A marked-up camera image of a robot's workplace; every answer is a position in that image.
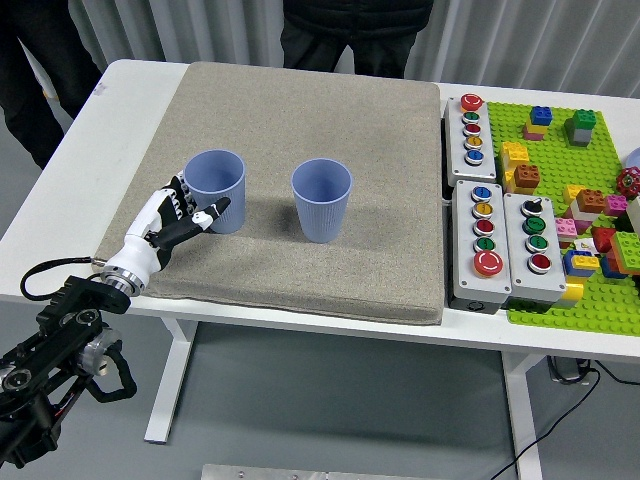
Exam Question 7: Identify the black floor cable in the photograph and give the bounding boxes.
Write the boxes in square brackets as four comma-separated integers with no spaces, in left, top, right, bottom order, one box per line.
[594,359,640,388]
[492,367,604,480]

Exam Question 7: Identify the white toy brick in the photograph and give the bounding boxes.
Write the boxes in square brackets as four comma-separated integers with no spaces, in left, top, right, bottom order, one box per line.
[572,202,604,224]

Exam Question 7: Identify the grey toy brick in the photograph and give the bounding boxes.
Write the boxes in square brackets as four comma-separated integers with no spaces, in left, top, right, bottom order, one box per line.
[564,119,594,148]

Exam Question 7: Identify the red valve handwheel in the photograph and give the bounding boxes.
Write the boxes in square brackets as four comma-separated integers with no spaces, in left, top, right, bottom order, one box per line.
[615,167,640,197]

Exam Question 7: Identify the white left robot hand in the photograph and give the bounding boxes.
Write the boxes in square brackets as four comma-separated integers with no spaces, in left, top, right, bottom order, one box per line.
[105,173,232,284]

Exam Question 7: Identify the grey power adapter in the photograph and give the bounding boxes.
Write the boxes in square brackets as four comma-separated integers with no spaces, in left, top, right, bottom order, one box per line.
[547,355,594,385]

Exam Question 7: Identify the large green toy brick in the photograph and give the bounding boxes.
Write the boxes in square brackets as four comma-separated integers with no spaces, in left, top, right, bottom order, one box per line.
[610,230,640,264]

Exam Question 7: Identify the green studded baseplate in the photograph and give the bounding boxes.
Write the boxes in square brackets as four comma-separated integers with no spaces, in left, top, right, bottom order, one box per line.
[485,101,640,337]

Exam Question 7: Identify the blue ribbed plastic cup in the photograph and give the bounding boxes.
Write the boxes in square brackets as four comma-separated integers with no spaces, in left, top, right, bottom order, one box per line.
[291,157,355,245]
[182,149,247,235]

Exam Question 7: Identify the grey-brown mat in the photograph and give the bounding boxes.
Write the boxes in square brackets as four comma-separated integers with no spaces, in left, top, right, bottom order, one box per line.
[92,60,446,327]

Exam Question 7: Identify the grey five-button control box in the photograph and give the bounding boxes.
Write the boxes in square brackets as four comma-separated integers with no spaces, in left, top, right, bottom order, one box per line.
[449,180,514,315]
[443,93,499,185]

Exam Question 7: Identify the grey selector switch control box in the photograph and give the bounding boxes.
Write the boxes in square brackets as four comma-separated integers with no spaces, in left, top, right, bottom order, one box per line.
[503,192,569,309]

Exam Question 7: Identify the magenta toy brick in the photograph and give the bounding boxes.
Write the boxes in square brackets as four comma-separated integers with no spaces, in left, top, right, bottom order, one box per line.
[603,193,629,217]

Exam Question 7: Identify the grey-white curtain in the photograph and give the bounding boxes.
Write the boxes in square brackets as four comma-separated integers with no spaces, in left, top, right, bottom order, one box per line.
[74,0,640,99]

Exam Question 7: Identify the orange toy brick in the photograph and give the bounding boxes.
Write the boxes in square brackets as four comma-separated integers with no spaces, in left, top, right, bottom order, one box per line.
[609,244,640,278]

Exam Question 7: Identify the brown toy brick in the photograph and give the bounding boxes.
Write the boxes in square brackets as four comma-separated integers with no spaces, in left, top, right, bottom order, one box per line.
[575,188,607,214]
[513,163,543,190]

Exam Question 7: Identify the red toy brick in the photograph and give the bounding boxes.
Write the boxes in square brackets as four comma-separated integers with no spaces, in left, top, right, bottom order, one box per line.
[592,227,619,254]

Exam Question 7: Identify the white table leg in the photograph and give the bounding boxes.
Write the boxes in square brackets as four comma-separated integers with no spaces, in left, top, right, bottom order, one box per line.
[501,352,544,480]
[143,319,200,445]

